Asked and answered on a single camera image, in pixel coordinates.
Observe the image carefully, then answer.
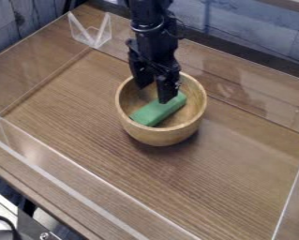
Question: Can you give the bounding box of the black cable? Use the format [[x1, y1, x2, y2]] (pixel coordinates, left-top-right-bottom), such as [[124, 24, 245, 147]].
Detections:
[[0, 213, 29, 240]]

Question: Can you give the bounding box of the clear acrylic front barrier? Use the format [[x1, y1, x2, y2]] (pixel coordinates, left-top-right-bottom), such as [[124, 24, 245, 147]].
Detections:
[[0, 116, 201, 240]]

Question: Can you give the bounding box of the black metal mount with bolt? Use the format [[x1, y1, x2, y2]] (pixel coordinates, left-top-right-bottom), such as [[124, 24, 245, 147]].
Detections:
[[16, 208, 62, 240]]

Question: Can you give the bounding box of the clear acrylic corner bracket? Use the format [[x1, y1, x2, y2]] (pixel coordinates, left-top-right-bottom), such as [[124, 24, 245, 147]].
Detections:
[[68, 12, 110, 49]]

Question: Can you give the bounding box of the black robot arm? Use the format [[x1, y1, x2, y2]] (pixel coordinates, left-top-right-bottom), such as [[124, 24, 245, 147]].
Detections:
[[125, 0, 180, 104]]

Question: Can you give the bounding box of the green rectangular block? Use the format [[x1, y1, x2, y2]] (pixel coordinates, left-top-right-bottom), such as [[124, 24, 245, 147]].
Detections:
[[129, 92, 187, 127]]

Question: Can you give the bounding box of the round wooden bowl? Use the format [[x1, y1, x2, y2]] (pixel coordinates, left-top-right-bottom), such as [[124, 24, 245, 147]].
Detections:
[[114, 72, 207, 146]]

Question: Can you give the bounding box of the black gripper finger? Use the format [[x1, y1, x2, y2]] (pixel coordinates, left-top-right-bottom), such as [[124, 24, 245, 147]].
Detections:
[[156, 71, 180, 104], [128, 48, 153, 89]]

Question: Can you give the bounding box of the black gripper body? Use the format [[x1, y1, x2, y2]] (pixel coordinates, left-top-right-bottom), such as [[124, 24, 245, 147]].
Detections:
[[125, 18, 183, 79]]

